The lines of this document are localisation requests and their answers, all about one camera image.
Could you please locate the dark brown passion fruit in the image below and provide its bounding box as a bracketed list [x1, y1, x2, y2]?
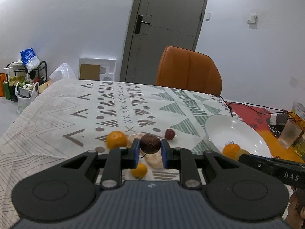
[140, 134, 161, 154]

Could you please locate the peeled pomelo piece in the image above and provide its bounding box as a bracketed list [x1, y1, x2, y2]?
[127, 133, 163, 169]

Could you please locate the large orange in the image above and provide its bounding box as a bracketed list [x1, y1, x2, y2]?
[106, 131, 128, 150]

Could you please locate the small yellow-orange citrus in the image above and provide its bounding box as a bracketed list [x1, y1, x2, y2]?
[130, 163, 148, 179]

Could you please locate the small red apple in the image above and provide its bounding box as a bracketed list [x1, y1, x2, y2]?
[164, 128, 176, 141]

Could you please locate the clear plastic cup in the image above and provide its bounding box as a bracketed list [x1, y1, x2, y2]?
[278, 119, 302, 149]

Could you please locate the white ceramic plate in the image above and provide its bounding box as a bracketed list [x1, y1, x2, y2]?
[204, 115, 271, 158]

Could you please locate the yellow-green round fruit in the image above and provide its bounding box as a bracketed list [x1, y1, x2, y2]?
[235, 149, 250, 161]

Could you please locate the orange in plate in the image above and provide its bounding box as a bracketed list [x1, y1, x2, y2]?
[222, 143, 241, 160]

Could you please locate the power strip with plugs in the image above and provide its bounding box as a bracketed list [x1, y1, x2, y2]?
[270, 113, 288, 126]

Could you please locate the red orange mat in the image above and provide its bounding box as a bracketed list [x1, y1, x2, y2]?
[226, 101, 304, 163]

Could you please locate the patterned white tablecloth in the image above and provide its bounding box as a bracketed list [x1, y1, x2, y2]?
[0, 78, 296, 227]

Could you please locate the orange leather chair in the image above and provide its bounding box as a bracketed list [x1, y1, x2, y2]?
[156, 46, 222, 95]

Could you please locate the brown cardboard sheet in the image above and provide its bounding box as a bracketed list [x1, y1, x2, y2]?
[79, 64, 100, 81]

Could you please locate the white foam packaging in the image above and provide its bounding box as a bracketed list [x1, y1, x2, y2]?
[79, 57, 116, 81]

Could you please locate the clear plastic bag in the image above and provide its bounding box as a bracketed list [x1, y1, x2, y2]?
[49, 63, 76, 82]

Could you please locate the white plastic bag with items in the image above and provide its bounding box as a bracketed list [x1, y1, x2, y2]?
[15, 82, 39, 114]

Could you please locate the black metal rack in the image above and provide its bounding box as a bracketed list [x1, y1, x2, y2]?
[3, 61, 48, 101]

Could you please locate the green box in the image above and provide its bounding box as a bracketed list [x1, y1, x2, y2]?
[3, 81, 11, 100]

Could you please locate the blue white bag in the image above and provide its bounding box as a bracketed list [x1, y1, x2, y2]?
[20, 48, 40, 72]

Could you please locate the grey door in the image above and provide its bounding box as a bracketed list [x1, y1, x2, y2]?
[119, 0, 207, 84]

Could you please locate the orange paper bag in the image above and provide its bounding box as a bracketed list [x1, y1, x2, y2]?
[0, 73, 6, 97]

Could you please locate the black cable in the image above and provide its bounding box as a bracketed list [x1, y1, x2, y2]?
[214, 94, 305, 125]

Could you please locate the black door handle lock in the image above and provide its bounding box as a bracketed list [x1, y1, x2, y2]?
[134, 15, 150, 34]

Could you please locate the small white wall socket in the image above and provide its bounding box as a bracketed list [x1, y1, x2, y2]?
[205, 13, 211, 21]

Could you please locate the white wall switch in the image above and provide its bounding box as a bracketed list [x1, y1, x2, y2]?
[247, 15, 257, 24]

